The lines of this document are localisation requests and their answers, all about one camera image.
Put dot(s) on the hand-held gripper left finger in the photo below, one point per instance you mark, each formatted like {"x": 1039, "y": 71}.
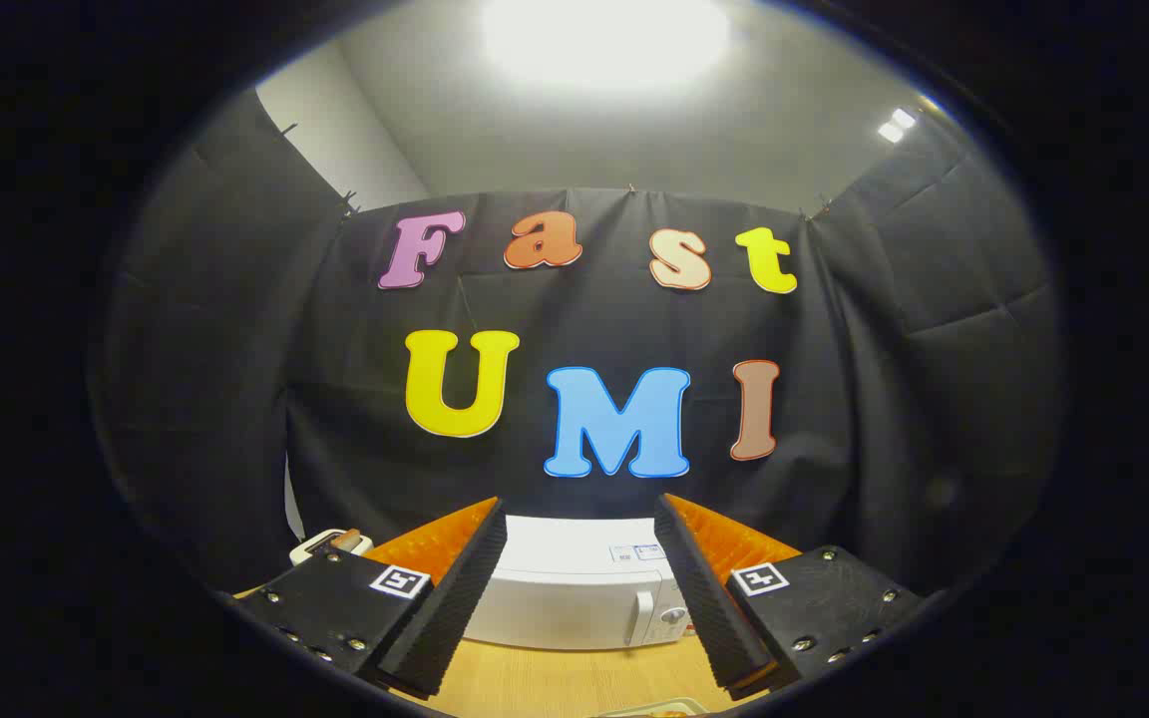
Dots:
{"x": 455, "y": 598}

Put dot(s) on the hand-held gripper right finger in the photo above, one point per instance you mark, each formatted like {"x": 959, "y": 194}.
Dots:
{"x": 704, "y": 598}

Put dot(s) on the white microwave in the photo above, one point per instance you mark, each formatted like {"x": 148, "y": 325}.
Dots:
{"x": 565, "y": 598}

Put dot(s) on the toast slice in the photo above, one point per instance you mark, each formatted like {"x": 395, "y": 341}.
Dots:
{"x": 346, "y": 539}

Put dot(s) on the white toaster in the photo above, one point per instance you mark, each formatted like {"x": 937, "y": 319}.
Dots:
{"x": 313, "y": 546}

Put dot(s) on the black backdrop cloth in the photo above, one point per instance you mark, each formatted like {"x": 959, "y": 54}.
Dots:
{"x": 555, "y": 319}

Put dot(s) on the small ceiling light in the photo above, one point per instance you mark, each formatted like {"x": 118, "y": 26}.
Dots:
{"x": 897, "y": 124}

